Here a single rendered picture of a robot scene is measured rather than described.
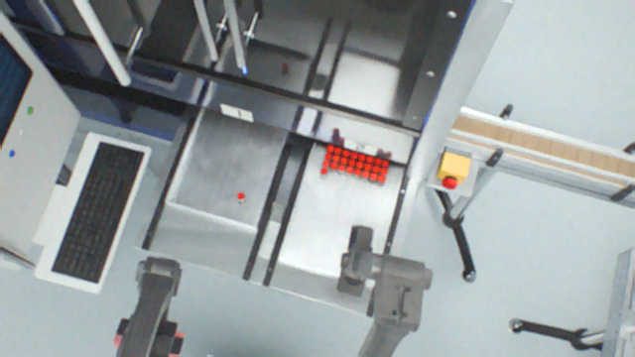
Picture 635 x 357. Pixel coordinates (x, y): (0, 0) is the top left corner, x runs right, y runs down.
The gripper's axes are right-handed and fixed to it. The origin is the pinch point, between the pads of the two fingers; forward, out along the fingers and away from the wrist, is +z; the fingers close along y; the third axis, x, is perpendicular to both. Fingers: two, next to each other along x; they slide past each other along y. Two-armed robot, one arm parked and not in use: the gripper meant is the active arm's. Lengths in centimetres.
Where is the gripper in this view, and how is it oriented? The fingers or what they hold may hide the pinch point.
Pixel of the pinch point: (351, 280)
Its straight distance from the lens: 187.5
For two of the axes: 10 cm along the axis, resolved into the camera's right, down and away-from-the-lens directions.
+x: -9.6, -2.7, 0.8
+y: 2.8, -9.1, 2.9
